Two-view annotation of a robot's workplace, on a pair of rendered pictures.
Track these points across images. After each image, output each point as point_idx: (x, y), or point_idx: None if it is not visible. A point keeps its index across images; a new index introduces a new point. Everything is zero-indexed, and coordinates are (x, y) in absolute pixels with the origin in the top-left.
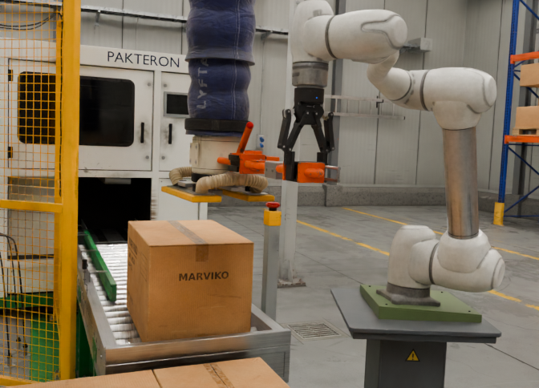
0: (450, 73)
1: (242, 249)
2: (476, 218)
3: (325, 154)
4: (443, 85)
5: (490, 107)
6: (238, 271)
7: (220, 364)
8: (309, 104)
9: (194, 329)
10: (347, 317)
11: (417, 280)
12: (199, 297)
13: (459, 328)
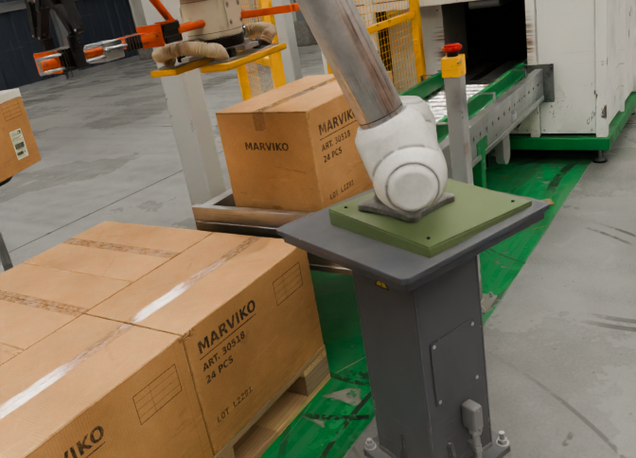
0: None
1: (295, 118)
2: (364, 96)
3: (68, 38)
4: None
5: None
6: (297, 143)
7: (261, 239)
8: None
9: (270, 201)
10: (309, 216)
11: None
12: (267, 168)
13: (377, 258)
